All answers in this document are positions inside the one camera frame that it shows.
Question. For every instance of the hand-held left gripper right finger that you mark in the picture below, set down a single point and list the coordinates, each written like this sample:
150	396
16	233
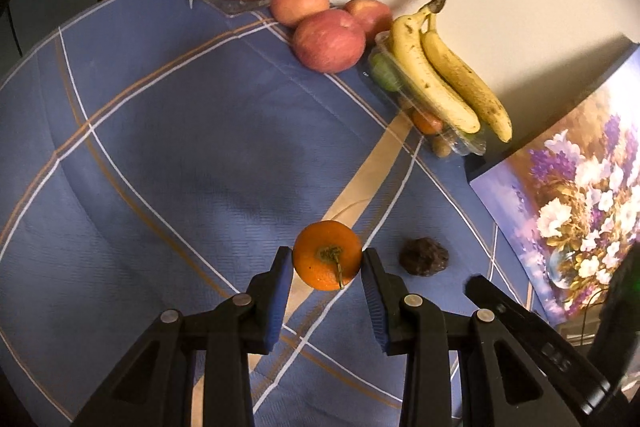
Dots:
375	297

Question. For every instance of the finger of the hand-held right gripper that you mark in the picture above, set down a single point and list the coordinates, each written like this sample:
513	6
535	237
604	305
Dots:
500	302

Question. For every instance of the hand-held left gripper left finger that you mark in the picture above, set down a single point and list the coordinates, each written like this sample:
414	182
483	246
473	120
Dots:
280	297

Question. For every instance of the orange with stem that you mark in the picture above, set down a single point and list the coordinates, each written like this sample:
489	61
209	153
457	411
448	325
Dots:
320	257

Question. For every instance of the dark wrinkled fruit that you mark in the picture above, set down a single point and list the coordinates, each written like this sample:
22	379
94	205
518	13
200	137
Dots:
424	257

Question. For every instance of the flower painting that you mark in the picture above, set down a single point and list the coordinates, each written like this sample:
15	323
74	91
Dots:
575	187

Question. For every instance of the blue plaid tablecloth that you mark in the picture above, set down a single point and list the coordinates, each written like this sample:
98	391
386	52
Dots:
150	132

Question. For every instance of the yellow banana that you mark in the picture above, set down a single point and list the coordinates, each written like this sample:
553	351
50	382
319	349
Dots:
425	77
465	82

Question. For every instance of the clear plastic fruit container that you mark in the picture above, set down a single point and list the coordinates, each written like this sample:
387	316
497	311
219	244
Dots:
385	72

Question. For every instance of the red apple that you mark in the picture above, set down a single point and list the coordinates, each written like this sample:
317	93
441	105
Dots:
328	41
370	14
300	2

